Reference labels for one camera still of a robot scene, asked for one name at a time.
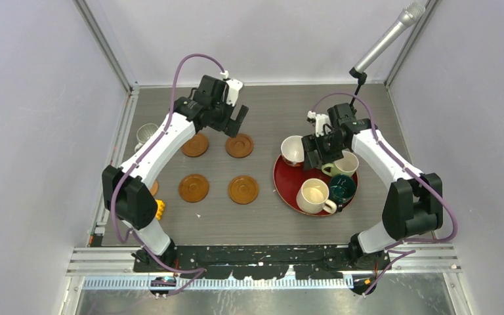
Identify dark teal cup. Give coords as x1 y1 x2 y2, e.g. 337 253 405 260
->
329 175 357 212

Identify light green cup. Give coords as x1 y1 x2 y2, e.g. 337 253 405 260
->
321 150 360 177

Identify brown ringed wooden coaster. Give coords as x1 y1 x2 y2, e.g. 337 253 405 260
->
225 133 254 158
178 174 209 203
181 133 209 158
228 175 259 205

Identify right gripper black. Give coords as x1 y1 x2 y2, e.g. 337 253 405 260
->
302 130 347 171

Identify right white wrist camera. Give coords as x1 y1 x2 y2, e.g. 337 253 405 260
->
306 110 331 137

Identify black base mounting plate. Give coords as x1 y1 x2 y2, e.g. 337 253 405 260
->
132 244 392 281

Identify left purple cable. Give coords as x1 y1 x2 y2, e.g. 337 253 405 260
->
109 54 228 297

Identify white cup red outside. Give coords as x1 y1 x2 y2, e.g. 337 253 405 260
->
280 135 305 167

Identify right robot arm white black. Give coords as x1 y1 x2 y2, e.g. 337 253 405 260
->
301 103 443 270

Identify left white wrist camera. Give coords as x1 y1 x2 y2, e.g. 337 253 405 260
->
220 70 244 107

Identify grey striped ribbed cup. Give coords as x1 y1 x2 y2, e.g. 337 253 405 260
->
135 123 159 152

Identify silver microphone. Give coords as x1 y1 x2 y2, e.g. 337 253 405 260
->
349 1 426 79

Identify yellow toy block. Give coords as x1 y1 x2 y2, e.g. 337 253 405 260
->
155 199 165 221

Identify red round tray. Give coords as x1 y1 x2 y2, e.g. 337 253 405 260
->
273 155 331 217

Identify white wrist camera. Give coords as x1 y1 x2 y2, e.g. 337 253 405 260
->
220 70 244 107
306 110 331 137

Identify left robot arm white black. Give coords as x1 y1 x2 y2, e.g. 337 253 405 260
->
102 73 249 272

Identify aluminium front rail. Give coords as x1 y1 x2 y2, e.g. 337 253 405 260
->
66 244 463 276

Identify small wooden coaster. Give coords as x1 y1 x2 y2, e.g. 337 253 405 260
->
150 180 159 196

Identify large cream mug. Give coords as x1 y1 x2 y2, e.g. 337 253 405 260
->
296 178 337 215

